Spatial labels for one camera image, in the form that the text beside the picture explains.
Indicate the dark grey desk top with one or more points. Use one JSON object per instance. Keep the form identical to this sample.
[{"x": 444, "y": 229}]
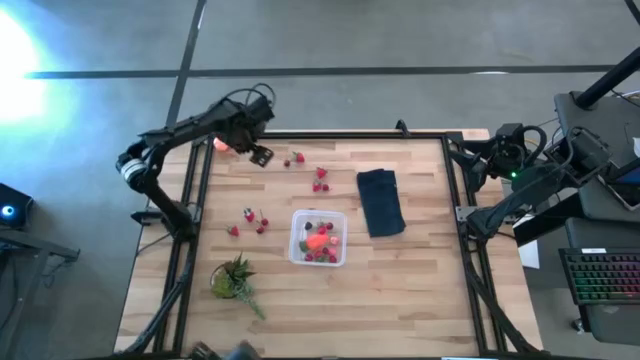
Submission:
[{"x": 615, "y": 325}]

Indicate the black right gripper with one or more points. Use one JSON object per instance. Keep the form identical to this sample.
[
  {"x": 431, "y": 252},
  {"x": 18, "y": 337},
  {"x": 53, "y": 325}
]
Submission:
[{"x": 492, "y": 160}]

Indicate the black desk leg bar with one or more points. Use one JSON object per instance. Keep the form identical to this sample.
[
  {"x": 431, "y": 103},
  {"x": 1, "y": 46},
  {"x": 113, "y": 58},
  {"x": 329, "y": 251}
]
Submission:
[{"x": 547, "y": 225}]

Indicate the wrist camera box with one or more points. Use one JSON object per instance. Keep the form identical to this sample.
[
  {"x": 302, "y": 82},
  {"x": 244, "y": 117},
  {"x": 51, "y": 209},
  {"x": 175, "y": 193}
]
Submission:
[
  {"x": 507, "y": 137},
  {"x": 262, "y": 107}
]

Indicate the light grey desk top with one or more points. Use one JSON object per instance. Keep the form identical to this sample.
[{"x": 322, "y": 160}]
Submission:
[{"x": 625, "y": 135}]

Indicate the black device with blue light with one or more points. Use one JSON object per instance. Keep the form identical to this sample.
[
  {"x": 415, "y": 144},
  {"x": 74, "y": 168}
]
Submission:
[{"x": 12, "y": 207}]

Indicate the pink raspberry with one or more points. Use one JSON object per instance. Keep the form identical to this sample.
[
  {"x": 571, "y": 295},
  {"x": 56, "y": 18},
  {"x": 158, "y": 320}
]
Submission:
[{"x": 334, "y": 240}]

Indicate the black pole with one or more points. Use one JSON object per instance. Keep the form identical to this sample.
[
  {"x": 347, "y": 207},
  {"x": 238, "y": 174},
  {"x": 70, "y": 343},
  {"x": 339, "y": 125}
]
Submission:
[{"x": 607, "y": 80}]

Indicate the dark blue folded cloth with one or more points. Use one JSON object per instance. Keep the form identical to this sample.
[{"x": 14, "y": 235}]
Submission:
[{"x": 380, "y": 202}]

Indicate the orange pink peach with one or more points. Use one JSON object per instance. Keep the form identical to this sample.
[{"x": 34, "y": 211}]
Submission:
[{"x": 219, "y": 145}]

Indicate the black aluminium frame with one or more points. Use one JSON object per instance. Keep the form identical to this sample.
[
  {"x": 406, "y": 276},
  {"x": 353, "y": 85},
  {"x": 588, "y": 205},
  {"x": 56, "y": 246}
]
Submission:
[{"x": 350, "y": 135}]

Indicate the clear plastic tupperware container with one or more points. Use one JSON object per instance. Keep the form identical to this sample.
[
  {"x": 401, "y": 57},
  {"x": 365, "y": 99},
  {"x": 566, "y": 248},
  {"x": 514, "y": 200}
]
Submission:
[{"x": 300, "y": 217}]

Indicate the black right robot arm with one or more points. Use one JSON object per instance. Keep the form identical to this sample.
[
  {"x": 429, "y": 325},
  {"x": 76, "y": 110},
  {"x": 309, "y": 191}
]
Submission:
[{"x": 505, "y": 210}]

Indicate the smartphone with tan case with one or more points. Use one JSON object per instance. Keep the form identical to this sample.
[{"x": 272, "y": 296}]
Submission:
[{"x": 620, "y": 192}]

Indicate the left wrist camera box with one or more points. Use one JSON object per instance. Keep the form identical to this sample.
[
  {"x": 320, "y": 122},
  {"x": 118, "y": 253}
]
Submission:
[{"x": 262, "y": 107}]

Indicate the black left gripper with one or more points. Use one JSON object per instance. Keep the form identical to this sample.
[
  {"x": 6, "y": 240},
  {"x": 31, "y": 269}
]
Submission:
[{"x": 237, "y": 127}]

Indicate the orange carrot with green top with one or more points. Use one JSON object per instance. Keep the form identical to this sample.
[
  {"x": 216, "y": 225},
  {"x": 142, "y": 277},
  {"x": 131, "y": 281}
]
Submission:
[{"x": 316, "y": 242}]

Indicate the backlit rainbow keyboard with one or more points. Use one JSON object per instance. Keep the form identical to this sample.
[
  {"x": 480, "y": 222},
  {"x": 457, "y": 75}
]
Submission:
[{"x": 605, "y": 277}]

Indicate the green potted succulent plant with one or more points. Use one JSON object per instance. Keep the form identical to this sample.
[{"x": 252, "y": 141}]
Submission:
[{"x": 232, "y": 277}]

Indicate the white paper sheet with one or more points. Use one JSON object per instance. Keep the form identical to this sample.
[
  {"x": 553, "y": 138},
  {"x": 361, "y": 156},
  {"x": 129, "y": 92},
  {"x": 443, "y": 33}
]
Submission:
[{"x": 529, "y": 250}]

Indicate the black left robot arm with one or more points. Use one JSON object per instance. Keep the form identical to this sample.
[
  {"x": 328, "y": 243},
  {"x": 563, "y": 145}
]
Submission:
[{"x": 175, "y": 127}]

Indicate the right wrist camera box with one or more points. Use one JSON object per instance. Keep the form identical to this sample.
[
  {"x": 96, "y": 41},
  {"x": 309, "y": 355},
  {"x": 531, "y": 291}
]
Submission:
[{"x": 507, "y": 137}]

